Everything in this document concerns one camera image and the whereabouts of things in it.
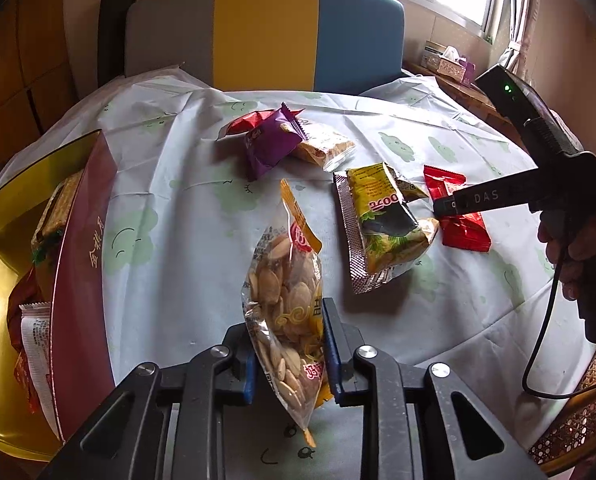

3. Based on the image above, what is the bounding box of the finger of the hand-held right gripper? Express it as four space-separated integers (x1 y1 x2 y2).
431 194 460 220

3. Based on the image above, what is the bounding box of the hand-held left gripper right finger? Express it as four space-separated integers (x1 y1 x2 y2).
323 297 549 480

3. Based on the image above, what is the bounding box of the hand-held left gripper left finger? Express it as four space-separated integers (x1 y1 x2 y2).
43 322 256 480

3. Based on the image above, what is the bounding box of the small red foil packet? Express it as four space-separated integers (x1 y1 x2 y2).
423 164 493 253

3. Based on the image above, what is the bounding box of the yellow black snack packet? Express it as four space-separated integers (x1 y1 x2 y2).
346 161 440 276

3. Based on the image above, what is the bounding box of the clear orange-edged seed packet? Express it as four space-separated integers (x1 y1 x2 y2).
241 178 326 447

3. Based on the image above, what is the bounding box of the silver foil snack packet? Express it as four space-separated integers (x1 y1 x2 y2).
332 170 431 297

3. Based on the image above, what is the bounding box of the clear pastry packet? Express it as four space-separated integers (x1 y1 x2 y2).
280 117 357 171

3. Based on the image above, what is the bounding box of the purple snack packet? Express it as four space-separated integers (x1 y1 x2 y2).
244 102 306 182

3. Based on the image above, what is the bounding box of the red gift box gold inside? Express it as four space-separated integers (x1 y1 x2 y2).
0 129 118 463

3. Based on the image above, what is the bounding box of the large red white-label packet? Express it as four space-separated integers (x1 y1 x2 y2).
7 267 55 415

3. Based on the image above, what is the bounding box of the red snack packet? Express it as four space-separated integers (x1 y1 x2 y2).
226 111 269 136

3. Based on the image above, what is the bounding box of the green-edged cracker packet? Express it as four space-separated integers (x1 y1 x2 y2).
30 170 86 266

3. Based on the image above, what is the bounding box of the person's right hand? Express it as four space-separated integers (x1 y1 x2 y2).
538 204 596 311

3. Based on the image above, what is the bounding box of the wooden side desk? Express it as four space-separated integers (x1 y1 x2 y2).
403 60 529 131

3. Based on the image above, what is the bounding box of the beige curtain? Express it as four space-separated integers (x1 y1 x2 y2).
498 0 545 76

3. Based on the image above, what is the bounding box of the gold patterned tissue box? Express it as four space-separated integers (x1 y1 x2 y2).
435 47 470 84

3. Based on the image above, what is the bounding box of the wicker chair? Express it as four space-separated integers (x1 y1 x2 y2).
528 345 596 476

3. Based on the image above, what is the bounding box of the wooden wardrobe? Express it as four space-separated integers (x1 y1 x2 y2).
0 0 104 176

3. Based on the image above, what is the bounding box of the black cable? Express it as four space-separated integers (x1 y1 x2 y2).
522 260 586 401

